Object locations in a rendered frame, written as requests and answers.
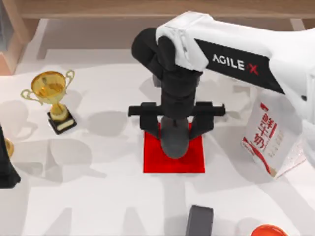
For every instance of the small gold cup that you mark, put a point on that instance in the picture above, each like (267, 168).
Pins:
(9, 147)

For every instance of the gold trophy with black base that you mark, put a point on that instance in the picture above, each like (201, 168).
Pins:
(48, 84)

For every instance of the dark grey computer mouse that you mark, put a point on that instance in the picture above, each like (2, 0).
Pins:
(175, 143)

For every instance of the flat red square mat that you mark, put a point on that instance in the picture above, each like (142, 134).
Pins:
(194, 159)

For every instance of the white and red milk carton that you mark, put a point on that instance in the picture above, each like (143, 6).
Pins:
(267, 137)

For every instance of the dark grey box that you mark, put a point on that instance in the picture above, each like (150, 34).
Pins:
(198, 221)

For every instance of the orange-red bowl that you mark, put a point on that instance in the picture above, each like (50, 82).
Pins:
(270, 231)

